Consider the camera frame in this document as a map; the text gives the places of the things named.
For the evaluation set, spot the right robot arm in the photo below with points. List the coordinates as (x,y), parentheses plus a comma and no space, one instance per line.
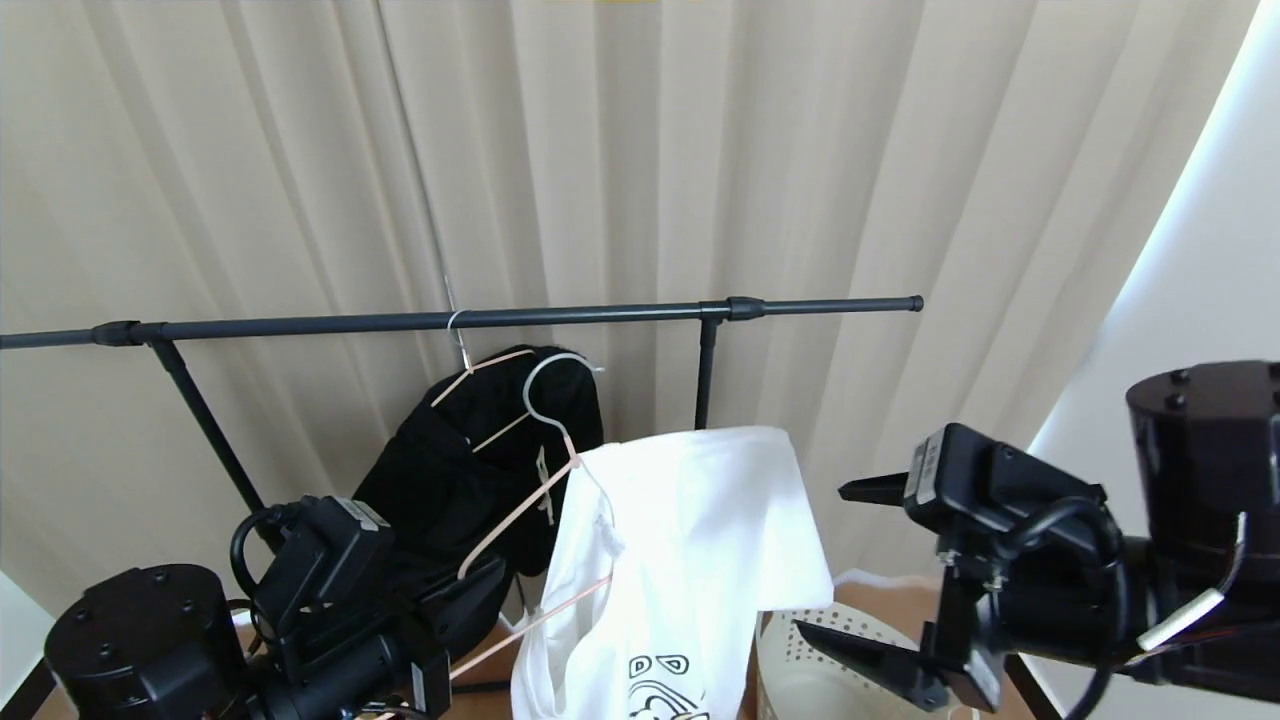
(1210,450)

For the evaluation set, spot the white laundry basket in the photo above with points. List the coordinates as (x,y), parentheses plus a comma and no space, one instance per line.
(800,680)

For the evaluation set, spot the black clothes rack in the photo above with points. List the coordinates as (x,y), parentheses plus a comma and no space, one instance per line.
(400,322)

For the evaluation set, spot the white garment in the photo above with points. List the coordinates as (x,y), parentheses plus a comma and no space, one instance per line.
(700,520)

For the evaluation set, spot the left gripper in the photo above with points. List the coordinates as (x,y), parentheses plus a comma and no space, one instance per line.
(340,680)

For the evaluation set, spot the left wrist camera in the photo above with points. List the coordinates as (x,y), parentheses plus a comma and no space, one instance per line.
(320,560)

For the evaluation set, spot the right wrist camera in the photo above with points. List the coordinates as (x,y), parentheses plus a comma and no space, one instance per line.
(980,490)

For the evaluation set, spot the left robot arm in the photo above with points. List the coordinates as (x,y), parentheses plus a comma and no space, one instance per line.
(140,640)

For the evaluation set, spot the beige curtain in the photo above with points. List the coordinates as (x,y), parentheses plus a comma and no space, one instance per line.
(300,150)

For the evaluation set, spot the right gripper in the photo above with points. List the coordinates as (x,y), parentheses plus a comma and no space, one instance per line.
(1050,620)

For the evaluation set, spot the pink clothes hanger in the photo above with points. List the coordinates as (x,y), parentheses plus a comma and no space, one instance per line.
(527,385)
(468,368)

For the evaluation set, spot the black shorts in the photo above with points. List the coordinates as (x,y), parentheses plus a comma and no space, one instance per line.
(440,480)

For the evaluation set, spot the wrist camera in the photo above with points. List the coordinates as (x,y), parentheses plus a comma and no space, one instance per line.
(320,560)
(980,490)

